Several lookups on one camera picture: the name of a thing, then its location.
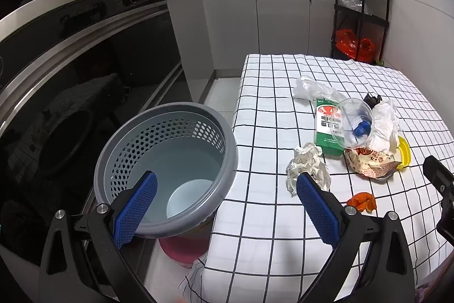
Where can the black shelf rack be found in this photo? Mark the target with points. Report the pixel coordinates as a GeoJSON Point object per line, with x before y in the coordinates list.
{"type": "Point", "coordinates": [360, 19]}

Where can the grey perforated plastic basket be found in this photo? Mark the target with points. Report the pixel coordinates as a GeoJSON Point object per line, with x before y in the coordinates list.
{"type": "Point", "coordinates": [124, 146]}

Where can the pink bucket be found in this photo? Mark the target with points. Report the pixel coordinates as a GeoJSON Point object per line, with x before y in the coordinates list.
{"type": "Point", "coordinates": [181, 248]}

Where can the dark cloth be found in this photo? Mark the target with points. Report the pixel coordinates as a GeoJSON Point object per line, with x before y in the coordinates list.
{"type": "Point", "coordinates": [371, 100]}

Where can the orange peel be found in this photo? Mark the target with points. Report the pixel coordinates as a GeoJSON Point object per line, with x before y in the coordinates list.
{"type": "Point", "coordinates": [361, 200]}

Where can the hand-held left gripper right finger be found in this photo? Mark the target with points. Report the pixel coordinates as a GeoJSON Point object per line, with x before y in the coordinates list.
{"type": "Point", "coordinates": [317, 210]}

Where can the white black-checked tablecloth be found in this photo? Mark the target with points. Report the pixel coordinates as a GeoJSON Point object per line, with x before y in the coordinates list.
{"type": "Point", "coordinates": [269, 132]}

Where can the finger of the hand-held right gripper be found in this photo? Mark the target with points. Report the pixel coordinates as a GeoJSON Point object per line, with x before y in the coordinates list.
{"type": "Point", "coordinates": [439, 175]}

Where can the red plastic bag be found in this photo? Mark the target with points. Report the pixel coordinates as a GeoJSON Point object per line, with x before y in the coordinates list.
{"type": "Point", "coordinates": [366, 50]}
{"type": "Point", "coordinates": [346, 44]}

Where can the black built-in oven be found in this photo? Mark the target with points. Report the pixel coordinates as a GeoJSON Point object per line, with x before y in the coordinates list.
{"type": "Point", "coordinates": [88, 51]}

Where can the green white carton box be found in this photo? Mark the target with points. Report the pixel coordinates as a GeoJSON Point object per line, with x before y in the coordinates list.
{"type": "Point", "coordinates": [328, 143]}

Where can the crumpled printed paper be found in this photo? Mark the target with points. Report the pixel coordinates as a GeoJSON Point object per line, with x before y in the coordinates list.
{"type": "Point", "coordinates": [308, 157]}

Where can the crumpled clear plastic bag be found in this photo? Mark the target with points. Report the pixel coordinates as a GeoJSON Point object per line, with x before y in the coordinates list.
{"type": "Point", "coordinates": [312, 88]}

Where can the white crumpled tissue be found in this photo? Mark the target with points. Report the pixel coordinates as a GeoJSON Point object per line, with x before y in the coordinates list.
{"type": "Point", "coordinates": [385, 125]}

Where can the printed bread wrapper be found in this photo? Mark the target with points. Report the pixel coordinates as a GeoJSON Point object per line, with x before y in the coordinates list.
{"type": "Point", "coordinates": [372, 161]}

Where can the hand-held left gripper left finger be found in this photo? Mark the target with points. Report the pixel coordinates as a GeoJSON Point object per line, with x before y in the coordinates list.
{"type": "Point", "coordinates": [136, 210]}

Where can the clear plastic cup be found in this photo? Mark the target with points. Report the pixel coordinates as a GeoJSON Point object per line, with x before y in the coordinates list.
{"type": "Point", "coordinates": [346, 111]}

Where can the small blue item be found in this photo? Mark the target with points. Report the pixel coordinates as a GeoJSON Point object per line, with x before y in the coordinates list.
{"type": "Point", "coordinates": [361, 128]}

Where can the grey kitchen cabinet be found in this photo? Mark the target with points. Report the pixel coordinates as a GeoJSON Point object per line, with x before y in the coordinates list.
{"type": "Point", "coordinates": [230, 22]}

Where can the yellow plastic lid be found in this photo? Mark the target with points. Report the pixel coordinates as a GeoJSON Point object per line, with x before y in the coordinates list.
{"type": "Point", "coordinates": [405, 150]}

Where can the green leafy vegetable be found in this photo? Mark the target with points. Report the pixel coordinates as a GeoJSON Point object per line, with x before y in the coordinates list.
{"type": "Point", "coordinates": [380, 62]}

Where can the white disposable bowl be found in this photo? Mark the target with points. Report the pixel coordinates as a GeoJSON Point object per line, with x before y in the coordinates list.
{"type": "Point", "coordinates": [191, 196]}

